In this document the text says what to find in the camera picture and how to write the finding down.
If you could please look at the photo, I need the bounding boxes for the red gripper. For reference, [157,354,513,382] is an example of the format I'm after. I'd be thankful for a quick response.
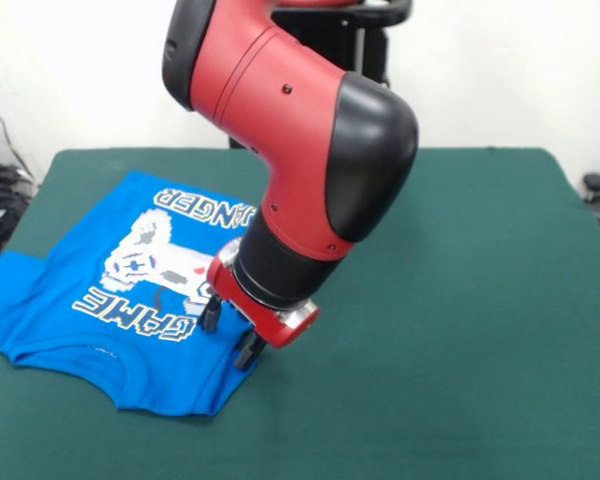
[199,253,322,372]

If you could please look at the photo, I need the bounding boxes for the blue shirt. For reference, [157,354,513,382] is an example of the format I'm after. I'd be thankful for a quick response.
[0,171,267,417]

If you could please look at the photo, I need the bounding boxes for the dark green table cloth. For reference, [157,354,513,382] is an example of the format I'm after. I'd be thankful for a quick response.
[0,146,600,480]

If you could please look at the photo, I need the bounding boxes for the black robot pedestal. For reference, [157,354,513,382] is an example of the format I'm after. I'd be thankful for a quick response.
[228,0,414,149]

